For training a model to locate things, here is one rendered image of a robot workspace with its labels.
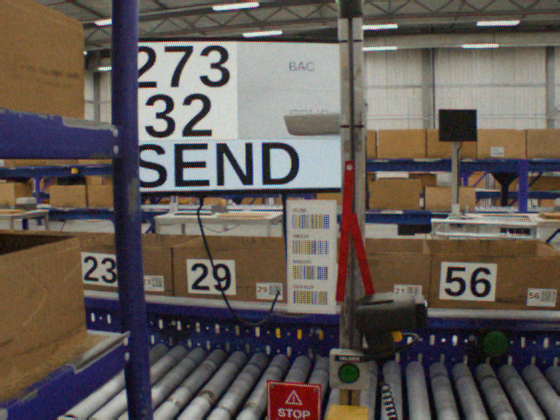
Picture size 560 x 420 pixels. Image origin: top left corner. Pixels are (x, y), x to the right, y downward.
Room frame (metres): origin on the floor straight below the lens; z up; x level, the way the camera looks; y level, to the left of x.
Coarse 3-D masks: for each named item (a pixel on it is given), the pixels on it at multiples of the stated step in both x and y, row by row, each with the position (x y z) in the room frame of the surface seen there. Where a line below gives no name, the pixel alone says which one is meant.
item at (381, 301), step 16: (368, 304) 0.76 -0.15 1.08; (384, 304) 0.75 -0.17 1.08; (400, 304) 0.75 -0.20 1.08; (416, 304) 0.74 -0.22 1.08; (368, 320) 0.75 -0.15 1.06; (384, 320) 0.75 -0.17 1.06; (400, 320) 0.74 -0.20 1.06; (416, 320) 0.74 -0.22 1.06; (368, 336) 0.77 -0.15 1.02; (384, 336) 0.76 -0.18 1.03; (400, 336) 0.77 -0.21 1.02; (368, 352) 0.78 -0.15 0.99; (384, 352) 0.76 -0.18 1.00
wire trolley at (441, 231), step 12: (456, 216) 3.35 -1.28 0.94; (468, 216) 3.32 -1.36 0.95; (480, 216) 3.28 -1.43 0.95; (492, 216) 3.25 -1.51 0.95; (432, 228) 2.48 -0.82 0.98; (444, 228) 3.08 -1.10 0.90; (456, 228) 3.35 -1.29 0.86; (492, 228) 3.24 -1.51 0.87; (432, 336) 2.53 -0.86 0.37; (456, 336) 2.83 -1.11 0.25
